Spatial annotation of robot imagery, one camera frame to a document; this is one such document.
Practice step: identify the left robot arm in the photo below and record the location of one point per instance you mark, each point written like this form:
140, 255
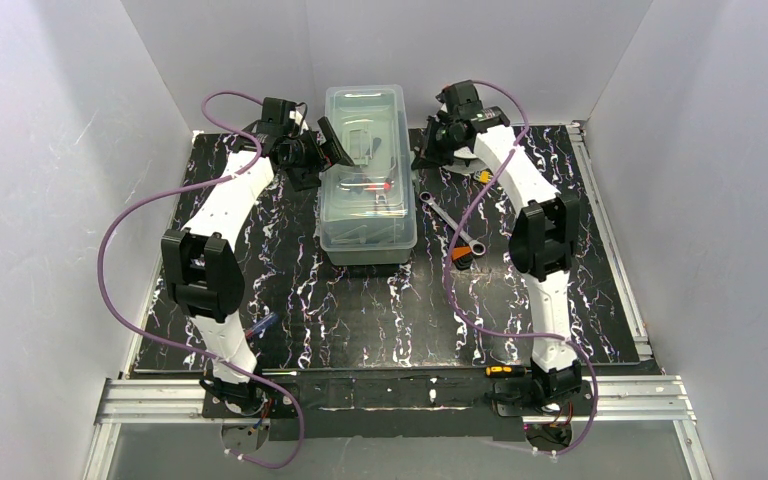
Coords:
202, 274

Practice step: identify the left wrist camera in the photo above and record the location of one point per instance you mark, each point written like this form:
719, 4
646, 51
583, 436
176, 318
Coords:
298, 116

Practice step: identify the white filament spool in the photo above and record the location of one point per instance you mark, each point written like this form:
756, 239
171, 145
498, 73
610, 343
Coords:
466, 163

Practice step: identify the orange yellow cutter pliers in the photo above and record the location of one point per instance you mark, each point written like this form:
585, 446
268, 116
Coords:
483, 177

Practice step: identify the green plastic tool box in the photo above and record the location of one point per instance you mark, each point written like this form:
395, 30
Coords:
367, 211

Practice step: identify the silver combination wrench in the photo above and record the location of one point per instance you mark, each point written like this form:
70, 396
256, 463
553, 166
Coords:
477, 248

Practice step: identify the aluminium rail frame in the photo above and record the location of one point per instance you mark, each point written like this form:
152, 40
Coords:
377, 352

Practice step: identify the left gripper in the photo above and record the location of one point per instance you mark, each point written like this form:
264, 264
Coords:
317, 153

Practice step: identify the blue red pen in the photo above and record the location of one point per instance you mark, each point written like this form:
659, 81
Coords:
261, 325

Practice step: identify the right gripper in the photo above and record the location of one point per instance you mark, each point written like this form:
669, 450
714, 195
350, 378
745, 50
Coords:
433, 142

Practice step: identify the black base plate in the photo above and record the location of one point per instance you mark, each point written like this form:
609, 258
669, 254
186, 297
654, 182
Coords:
396, 403

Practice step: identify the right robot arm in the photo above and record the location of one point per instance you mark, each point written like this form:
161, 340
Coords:
544, 237

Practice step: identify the yellow black screwdriver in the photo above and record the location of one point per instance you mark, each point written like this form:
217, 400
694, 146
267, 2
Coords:
506, 371

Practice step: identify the orange black small tool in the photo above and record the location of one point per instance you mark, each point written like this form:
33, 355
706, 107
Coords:
462, 257

